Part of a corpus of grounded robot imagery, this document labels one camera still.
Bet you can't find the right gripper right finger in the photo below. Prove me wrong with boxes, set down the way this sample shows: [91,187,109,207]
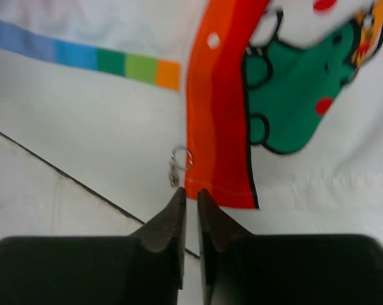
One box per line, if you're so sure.
[197,189,252,304]

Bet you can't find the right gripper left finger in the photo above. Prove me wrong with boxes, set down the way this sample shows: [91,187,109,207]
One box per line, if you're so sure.
[127,187,186,304]

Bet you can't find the rainbow white kids jacket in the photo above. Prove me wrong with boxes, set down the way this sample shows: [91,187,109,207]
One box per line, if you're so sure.
[0,1,383,241]

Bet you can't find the metal zipper pull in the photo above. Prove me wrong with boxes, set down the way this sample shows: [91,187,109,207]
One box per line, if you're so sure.
[169,146,193,187]

